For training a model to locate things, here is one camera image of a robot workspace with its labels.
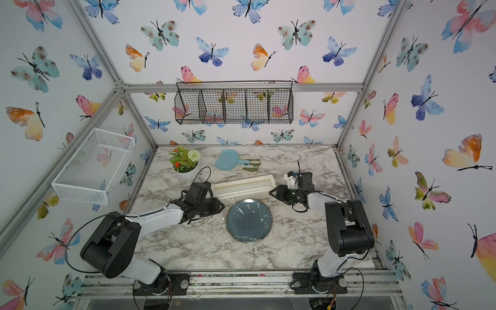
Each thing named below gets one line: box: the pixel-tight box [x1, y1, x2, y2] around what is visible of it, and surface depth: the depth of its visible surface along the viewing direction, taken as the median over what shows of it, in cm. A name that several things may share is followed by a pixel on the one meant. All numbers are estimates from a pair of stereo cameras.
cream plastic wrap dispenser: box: [210, 174, 278, 205], surface depth 95 cm
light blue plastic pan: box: [214, 149, 251, 171], surface depth 116 cm
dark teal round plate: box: [226, 198, 273, 244], surface depth 90 cm
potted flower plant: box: [168, 145, 201, 180], surface depth 97 cm
